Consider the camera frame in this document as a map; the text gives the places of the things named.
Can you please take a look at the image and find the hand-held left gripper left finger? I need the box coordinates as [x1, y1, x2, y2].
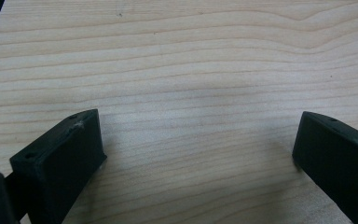
[5, 108, 108, 224]

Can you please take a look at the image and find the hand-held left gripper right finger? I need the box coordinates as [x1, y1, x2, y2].
[292, 110, 358, 224]

